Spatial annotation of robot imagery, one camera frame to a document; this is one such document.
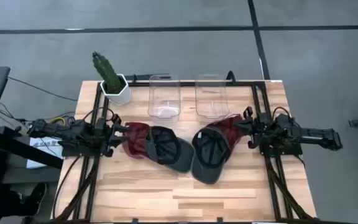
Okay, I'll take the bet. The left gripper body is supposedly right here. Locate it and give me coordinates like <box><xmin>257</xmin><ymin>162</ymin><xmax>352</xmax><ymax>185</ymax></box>
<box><xmin>93</xmin><ymin>114</ymin><xmax>121</xmax><ymax>157</ymax></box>

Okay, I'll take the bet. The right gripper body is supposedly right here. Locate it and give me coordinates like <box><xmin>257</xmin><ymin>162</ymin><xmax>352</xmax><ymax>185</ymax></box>
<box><xmin>244</xmin><ymin>106</ymin><xmax>272</xmax><ymax>149</ymax></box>

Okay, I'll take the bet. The maroon baseball cap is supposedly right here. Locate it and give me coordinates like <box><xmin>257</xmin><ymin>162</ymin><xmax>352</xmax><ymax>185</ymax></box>
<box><xmin>205</xmin><ymin>114</ymin><xmax>248</xmax><ymax>147</ymax></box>
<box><xmin>121</xmin><ymin>121</ymin><xmax>152</xmax><ymax>160</ymax></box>

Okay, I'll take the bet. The gray baseball cap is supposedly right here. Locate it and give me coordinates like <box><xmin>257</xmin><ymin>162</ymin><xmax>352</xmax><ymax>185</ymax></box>
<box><xmin>146</xmin><ymin>125</ymin><xmax>196</xmax><ymax>174</ymax></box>
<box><xmin>191</xmin><ymin>126</ymin><xmax>232</xmax><ymax>185</ymax></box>

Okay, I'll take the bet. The white hexagonal plant pot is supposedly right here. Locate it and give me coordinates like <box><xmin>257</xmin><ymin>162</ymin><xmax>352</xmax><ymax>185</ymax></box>
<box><xmin>99</xmin><ymin>73</ymin><xmax>132</xmax><ymax>106</ymax></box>

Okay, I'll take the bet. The clear plastic bin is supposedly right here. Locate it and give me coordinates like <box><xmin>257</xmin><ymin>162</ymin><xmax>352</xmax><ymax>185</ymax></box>
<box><xmin>194</xmin><ymin>73</ymin><xmax>231</xmax><ymax>123</ymax></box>
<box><xmin>147</xmin><ymin>73</ymin><xmax>182</xmax><ymax>123</ymax></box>

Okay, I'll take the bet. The green cactus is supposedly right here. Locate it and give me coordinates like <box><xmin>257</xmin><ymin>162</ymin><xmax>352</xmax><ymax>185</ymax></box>
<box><xmin>91</xmin><ymin>51</ymin><xmax>124</xmax><ymax>94</ymax></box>

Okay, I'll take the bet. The white printed box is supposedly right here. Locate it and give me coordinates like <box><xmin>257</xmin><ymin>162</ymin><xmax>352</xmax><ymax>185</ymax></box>
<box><xmin>26</xmin><ymin>136</ymin><xmax>64</xmax><ymax>170</ymax></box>

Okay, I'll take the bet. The black side desk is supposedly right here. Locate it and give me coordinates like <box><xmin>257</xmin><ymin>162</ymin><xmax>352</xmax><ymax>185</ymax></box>
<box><xmin>0</xmin><ymin>126</ymin><xmax>64</xmax><ymax>187</ymax></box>

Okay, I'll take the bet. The person's shoe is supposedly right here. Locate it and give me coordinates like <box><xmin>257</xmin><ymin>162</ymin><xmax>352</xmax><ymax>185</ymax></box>
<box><xmin>25</xmin><ymin>182</ymin><xmax>48</xmax><ymax>216</ymax></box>

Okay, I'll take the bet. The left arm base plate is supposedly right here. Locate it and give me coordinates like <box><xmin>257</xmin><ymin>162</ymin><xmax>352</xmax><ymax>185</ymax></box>
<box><xmin>61</xmin><ymin>136</ymin><xmax>105</xmax><ymax>158</ymax></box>

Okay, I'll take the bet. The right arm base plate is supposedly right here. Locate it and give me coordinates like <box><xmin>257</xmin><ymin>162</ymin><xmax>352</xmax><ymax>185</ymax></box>
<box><xmin>259</xmin><ymin>123</ymin><xmax>303</xmax><ymax>157</ymax></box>

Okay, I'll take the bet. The black aluminium table frame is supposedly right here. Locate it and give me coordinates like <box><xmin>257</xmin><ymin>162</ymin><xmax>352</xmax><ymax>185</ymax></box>
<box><xmin>53</xmin><ymin>74</ymin><xmax>316</xmax><ymax>224</ymax></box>

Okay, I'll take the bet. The black bar mount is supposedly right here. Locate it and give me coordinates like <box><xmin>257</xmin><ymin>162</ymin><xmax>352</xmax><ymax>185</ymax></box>
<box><xmin>124</xmin><ymin>73</ymin><xmax>171</xmax><ymax>82</ymax></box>

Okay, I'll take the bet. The yellow cable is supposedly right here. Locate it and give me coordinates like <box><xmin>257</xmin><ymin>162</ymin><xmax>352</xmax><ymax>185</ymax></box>
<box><xmin>48</xmin><ymin>116</ymin><xmax>67</xmax><ymax>126</ymax></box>

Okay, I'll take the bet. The black floor cable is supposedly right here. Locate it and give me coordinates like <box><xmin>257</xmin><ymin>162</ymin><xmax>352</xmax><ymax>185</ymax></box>
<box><xmin>7</xmin><ymin>76</ymin><xmax>79</xmax><ymax>103</ymax></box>

